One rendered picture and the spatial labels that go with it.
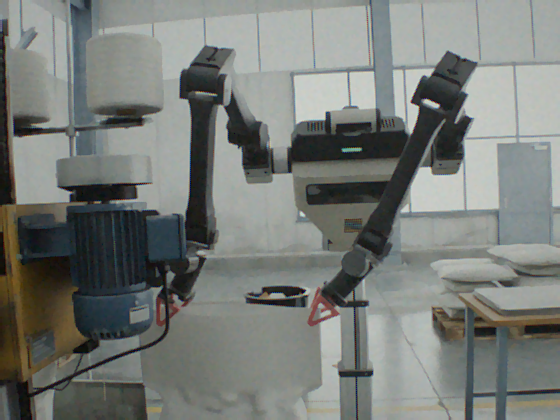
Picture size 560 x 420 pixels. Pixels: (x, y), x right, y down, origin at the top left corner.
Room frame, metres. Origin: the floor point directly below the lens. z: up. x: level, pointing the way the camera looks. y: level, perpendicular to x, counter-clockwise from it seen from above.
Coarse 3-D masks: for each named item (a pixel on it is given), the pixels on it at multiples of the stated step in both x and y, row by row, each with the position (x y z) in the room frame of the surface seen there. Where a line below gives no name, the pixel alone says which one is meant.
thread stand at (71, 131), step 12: (72, 108) 1.10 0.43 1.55; (72, 120) 1.10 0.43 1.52; (108, 120) 1.06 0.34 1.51; (120, 120) 1.07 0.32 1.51; (132, 120) 1.08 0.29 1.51; (144, 120) 1.09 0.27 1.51; (24, 132) 1.11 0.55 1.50; (36, 132) 1.11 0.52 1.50; (48, 132) 1.11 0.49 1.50; (60, 132) 1.10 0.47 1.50; (72, 132) 1.09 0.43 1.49; (72, 144) 1.10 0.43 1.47
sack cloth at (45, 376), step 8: (56, 360) 1.30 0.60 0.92; (48, 368) 1.29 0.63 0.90; (56, 368) 1.30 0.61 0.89; (32, 376) 1.27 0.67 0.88; (40, 376) 1.28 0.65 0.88; (48, 376) 1.29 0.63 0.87; (40, 384) 1.27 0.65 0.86; (48, 384) 1.29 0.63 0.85; (48, 392) 1.33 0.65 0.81; (40, 400) 1.29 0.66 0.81; (48, 400) 1.33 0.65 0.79; (40, 408) 1.28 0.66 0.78; (48, 408) 1.33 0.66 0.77; (40, 416) 1.28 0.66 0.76; (48, 416) 1.33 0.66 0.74
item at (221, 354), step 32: (192, 320) 1.22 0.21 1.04; (224, 320) 1.19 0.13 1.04; (256, 320) 1.20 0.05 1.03; (288, 320) 1.22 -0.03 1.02; (160, 352) 1.28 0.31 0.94; (192, 352) 1.22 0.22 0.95; (224, 352) 1.19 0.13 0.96; (256, 352) 1.20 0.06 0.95; (288, 352) 1.22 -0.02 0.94; (320, 352) 1.23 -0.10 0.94; (160, 384) 1.28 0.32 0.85; (192, 384) 1.22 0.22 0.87; (224, 384) 1.19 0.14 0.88; (256, 384) 1.20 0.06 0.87; (288, 384) 1.22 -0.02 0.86; (320, 384) 1.23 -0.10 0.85; (160, 416) 1.25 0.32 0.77; (192, 416) 1.20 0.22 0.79; (224, 416) 1.18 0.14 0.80; (256, 416) 1.18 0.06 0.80; (288, 416) 1.19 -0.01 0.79
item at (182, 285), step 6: (174, 276) 1.27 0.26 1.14; (180, 276) 1.25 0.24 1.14; (186, 276) 1.25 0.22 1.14; (192, 276) 1.25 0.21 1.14; (168, 282) 1.27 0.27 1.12; (174, 282) 1.26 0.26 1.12; (180, 282) 1.25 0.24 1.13; (186, 282) 1.25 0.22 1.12; (192, 282) 1.26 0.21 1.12; (168, 288) 1.23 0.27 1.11; (174, 288) 1.25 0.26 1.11; (180, 288) 1.25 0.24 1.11; (186, 288) 1.26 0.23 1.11; (192, 288) 1.27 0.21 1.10; (180, 294) 1.23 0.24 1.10; (186, 294) 1.25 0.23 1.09; (192, 294) 1.29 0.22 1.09; (180, 300) 1.23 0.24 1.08
